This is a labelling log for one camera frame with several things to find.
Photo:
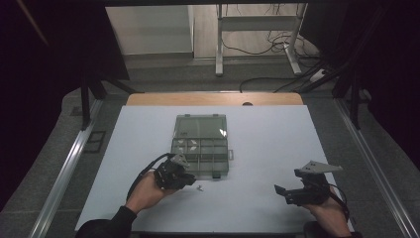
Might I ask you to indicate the aluminium rail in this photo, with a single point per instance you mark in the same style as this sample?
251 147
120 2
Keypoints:
66 172
373 165

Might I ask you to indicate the white power strip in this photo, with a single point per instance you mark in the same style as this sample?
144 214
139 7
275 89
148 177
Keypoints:
317 75

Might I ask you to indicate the person's right hand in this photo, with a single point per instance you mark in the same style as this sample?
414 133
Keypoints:
330 218

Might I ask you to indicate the dark floor plate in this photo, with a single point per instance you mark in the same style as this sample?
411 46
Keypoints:
94 141

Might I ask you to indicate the dark curtain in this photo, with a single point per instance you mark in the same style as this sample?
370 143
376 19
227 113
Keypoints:
39 99
396 82

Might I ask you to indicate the white board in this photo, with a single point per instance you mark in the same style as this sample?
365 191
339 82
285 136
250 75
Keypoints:
264 139

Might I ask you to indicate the dark transparent compartment box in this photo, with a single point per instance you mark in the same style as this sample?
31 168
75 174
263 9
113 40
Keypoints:
208 155

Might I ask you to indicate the small silver screw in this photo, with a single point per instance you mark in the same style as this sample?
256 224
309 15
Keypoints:
200 188

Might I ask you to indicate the black metal stand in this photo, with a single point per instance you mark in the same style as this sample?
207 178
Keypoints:
355 99
85 105

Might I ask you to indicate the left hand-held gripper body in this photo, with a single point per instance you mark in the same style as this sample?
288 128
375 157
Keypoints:
170 175

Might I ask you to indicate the white cabinet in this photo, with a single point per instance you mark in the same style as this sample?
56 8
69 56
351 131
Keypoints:
148 29

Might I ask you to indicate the person's left hand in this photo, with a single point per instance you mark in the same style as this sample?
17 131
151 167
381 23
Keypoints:
143 195

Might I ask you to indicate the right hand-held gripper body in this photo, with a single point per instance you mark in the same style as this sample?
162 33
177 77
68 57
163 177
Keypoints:
310 195

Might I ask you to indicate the white desk frame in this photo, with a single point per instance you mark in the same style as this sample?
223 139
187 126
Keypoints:
257 23

